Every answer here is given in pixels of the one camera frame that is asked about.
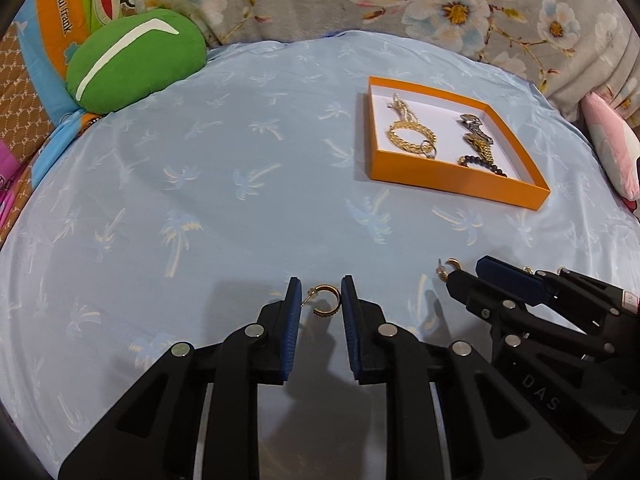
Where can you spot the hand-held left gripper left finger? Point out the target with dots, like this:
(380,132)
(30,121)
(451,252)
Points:
(292,330)

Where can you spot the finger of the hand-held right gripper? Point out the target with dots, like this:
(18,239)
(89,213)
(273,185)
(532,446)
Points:
(480,295)
(510,277)

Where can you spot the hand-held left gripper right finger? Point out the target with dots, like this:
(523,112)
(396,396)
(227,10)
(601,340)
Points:
(350,330)

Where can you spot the gold pearl earring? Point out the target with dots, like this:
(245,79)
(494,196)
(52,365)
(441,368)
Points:
(527,270)

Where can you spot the gold hoop earring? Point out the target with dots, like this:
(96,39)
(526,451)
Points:
(336,300)
(443,273)

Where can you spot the orange cardboard box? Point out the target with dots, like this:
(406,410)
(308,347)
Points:
(450,182)

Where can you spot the gold wristwatch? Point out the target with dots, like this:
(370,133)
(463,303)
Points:
(481,147)

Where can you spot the silver wristwatch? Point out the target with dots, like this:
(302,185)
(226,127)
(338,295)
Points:
(470,121)

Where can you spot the light blue palm-print sheet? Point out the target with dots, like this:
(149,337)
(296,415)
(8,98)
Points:
(200,210)

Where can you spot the pink cartoon pillow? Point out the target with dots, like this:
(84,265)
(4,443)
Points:
(615,145)

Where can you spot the green pillow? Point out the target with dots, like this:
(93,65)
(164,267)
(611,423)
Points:
(140,60)

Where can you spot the pink printed cloth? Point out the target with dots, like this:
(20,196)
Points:
(7,180)

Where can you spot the brown patterned cloth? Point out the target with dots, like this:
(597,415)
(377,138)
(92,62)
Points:
(20,85)

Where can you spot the orange cartoon pillow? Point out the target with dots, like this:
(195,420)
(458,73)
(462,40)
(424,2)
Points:
(50,20)

